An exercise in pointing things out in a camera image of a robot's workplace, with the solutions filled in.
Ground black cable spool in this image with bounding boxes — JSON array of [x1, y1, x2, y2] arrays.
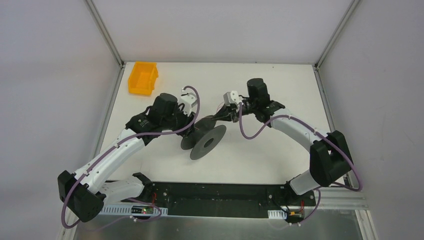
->
[[180, 115, 227, 160]]

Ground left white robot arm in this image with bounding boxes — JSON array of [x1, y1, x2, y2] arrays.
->
[[57, 90, 200, 223]]

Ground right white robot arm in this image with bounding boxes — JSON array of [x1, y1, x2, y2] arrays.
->
[[212, 78, 353, 205]]

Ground orange plastic bin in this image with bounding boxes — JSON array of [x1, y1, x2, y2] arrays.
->
[[127, 61, 159, 96]]

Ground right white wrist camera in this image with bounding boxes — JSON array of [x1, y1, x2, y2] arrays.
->
[[223, 90, 241, 106]]

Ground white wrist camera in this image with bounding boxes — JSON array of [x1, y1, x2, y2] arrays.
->
[[223, 90, 241, 106], [178, 89, 198, 116]]

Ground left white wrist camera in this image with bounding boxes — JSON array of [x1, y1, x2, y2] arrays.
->
[[178, 89, 198, 116]]

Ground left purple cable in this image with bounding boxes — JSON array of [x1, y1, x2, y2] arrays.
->
[[60, 85, 201, 230]]

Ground purple cable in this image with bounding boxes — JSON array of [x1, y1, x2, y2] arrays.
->
[[238, 101, 364, 193], [60, 85, 201, 230]]

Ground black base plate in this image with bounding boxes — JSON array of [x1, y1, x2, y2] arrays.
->
[[136, 182, 316, 219]]

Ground right white cable duct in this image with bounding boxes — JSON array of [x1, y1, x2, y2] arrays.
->
[[267, 209, 287, 220]]

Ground white cable duct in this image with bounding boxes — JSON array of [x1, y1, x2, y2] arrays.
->
[[267, 209, 287, 220], [99, 203, 168, 217]]

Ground left white cable duct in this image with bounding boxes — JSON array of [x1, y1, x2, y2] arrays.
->
[[99, 203, 168, 217]]

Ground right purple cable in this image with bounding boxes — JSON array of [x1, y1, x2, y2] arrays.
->
[[238, 101, 364, 193]]

